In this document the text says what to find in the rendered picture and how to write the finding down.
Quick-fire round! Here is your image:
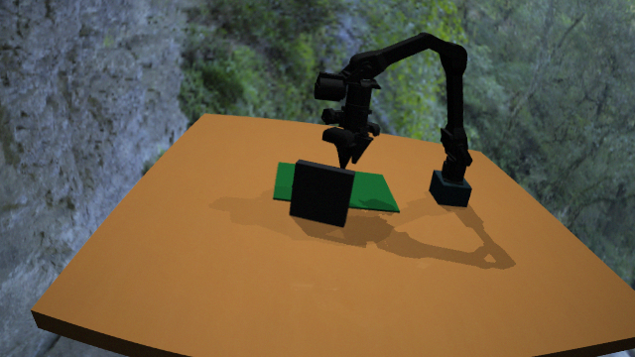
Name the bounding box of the green circuit board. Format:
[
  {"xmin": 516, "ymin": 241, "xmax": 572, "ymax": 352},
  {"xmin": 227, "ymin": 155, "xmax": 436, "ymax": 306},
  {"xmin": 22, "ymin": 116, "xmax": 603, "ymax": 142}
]
[{"xmin": 273, "ymin": 162, "xmax": 400, "ymax": 213}]

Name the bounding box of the black square cooling fan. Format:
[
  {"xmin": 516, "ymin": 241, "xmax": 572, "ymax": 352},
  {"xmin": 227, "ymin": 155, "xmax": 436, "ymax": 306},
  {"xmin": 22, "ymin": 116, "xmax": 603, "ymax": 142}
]
[{"xmin": 289, "ymin": 159, "xmax": 356, "ymax": 227}]

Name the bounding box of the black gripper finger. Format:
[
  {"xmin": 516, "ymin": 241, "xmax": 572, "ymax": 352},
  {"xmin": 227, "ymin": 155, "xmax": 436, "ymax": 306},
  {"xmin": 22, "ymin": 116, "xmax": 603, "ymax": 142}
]
[
  {"xmin": 352, "ymin": 136, "xmax": 373, "ymax": 164},
  {"xmin": 335, "ymin": 144, "xmax": 356, "ymax": 169}
]

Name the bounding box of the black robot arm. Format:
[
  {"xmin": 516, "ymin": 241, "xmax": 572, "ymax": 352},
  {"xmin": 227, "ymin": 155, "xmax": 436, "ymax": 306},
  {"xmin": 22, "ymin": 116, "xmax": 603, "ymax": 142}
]
[{"xmin": 315, "ymin": 32, "xmax": 473, "ymax": 185}]

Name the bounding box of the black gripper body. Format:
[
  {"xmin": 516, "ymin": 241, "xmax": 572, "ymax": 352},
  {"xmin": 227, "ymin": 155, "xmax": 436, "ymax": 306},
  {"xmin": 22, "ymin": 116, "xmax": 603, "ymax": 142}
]
[{"xmin": 322, "ymin": 102, "xmax": 381, "ymax": 147}]

